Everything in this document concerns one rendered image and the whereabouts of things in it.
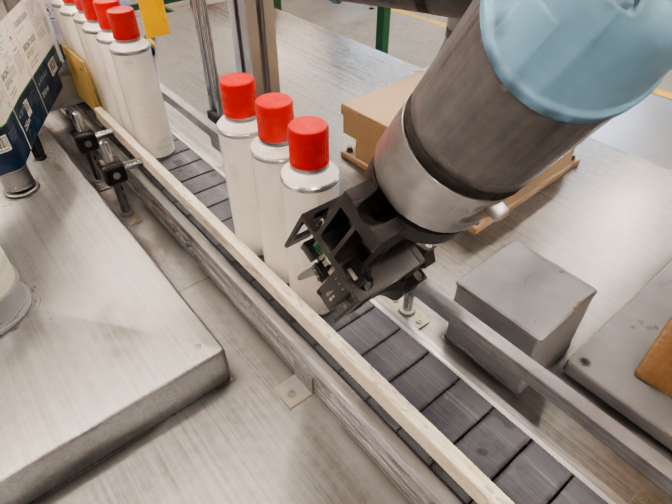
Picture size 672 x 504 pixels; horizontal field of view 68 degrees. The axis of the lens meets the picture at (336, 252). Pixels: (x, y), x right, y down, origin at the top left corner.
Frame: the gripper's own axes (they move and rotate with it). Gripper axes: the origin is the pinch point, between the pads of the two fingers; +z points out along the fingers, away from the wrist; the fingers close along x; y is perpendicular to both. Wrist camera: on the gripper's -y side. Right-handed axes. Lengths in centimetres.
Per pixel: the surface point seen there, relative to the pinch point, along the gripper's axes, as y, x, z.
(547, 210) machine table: -39.4, 5.0, 9.2
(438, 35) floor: -282, -149, 193
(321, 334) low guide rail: 4.7, 3.1, 0.7
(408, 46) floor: -248, -147, 192
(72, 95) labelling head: 5, -57, 37
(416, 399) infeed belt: 1.1, 12.6, -0.9
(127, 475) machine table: 23.8, 4.0, 9.8
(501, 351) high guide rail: -2.7, 12.2, -10.0
